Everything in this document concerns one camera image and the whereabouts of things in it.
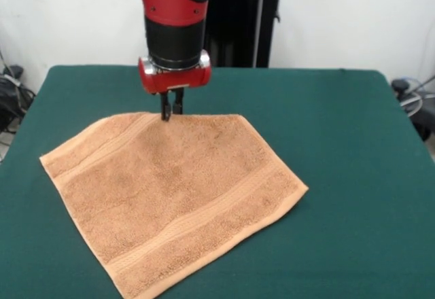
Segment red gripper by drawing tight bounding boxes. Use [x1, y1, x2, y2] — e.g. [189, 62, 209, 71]
[137, 49, 212, 122]

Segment orange terry towel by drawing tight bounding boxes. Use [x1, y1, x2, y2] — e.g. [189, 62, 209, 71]
[39, 111, 310, 299]

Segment dark green table cloth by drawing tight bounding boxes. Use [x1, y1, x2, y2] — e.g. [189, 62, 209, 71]
[0, 65, 435, 299]

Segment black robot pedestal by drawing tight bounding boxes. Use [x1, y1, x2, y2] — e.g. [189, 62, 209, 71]
[203, 0, 296, 69]

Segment black equipment stand with cables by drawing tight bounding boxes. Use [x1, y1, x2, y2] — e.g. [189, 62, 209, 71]
[390, 74, 435, 142]
[0, 64, 37, 133]

